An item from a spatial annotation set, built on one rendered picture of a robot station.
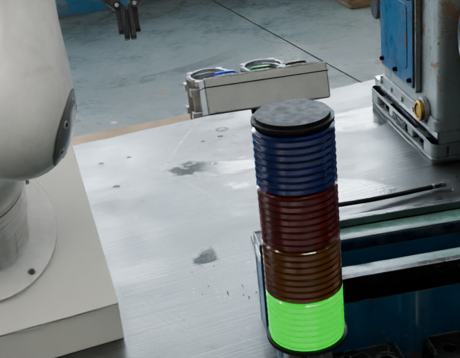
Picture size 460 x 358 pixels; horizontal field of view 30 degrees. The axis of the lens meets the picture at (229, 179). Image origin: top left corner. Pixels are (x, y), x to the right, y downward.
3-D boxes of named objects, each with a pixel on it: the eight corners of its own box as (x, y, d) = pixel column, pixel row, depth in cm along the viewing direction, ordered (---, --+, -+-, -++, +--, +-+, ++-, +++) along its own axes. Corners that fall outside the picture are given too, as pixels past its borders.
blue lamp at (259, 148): (325, 158, 67) (322, 102, 65) (348, 190, 62) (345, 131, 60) (249, 170, 66) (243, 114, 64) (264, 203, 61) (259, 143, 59)
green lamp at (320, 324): (333, 305, 73) (330, 259, 71) (354, 346, 67) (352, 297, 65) (262, 318, 72) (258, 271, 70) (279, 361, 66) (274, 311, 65)
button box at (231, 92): (320, 99, 126) (314, 62, 125) (331, 96, 118) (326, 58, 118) (202, 116, 124) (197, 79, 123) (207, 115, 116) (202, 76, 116)
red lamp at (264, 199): (328, 209, 69) (325, 158, 67) (350, 245, 63) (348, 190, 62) (254, 221, 68) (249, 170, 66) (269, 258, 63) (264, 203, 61)
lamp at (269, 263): (330, 259, 71) (328, 209, 69) (352, 297, 65) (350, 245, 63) (258, 271, 70) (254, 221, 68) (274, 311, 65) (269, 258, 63)
